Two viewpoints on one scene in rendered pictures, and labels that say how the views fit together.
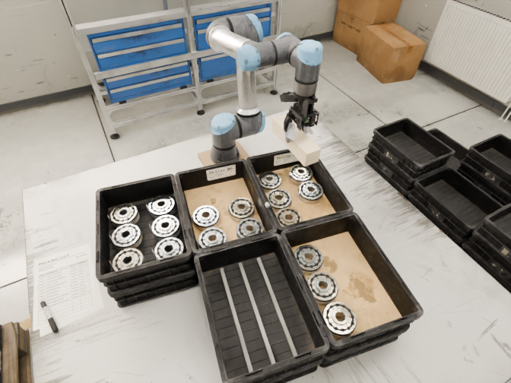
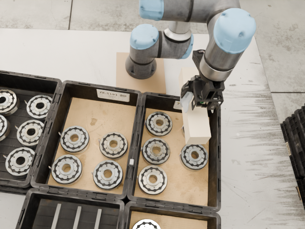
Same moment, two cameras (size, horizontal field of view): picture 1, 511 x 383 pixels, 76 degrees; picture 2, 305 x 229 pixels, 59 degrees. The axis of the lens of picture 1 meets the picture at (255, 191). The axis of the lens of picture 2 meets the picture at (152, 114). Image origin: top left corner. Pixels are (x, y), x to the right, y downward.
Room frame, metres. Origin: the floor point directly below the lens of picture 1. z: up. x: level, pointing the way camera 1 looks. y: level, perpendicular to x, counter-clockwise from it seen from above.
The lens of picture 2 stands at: (0.53, -0.14, 1.79)
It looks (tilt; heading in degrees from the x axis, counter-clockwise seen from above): 63 degrees down; 15
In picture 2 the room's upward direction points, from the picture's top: 12 degrees clockwise
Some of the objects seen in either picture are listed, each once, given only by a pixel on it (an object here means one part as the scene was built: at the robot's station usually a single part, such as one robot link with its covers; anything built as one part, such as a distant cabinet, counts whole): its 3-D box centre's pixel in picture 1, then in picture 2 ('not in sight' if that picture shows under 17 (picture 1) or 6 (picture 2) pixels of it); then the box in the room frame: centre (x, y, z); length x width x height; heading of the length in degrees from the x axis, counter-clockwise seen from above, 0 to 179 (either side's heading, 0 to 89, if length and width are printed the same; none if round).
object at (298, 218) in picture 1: (288, 218); (152, 179); (0.77, -0.13, 0.86); 0.10 x 0.10 x 0.01
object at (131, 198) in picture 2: (296, 184); (177, 147); (0.89, -0.16, 0.92); 0.40 x 0.30 x 0.02; 19
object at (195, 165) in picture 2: (310, 190); (194, 155); (0.92, -0.23, 0.86); 0.10 x 0.10 x 0.01
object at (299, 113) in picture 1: (303, 108); (208, 86); (0.95, -0.16, 1.23); 0.09 x 0.08 x 0.12; 28
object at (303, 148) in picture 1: (294, 139); (193, 104); (0.98, -0.15, 1.07); 0.24 x 0.06 x 0.06; 28
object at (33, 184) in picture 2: (222, 201); (91, 135); (0.80, 0.12, 0.92); 0.40 x 0.30 x 0.02; 19
